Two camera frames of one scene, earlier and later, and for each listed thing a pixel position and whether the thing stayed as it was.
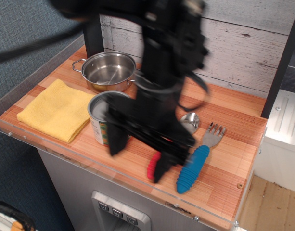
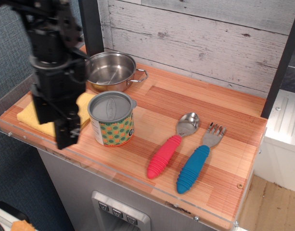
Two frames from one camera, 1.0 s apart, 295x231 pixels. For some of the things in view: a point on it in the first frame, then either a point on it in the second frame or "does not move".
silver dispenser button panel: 110,214 does not move
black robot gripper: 152,113 -> 56,87
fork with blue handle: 196,163 does not move
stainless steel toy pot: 106,71 does not move
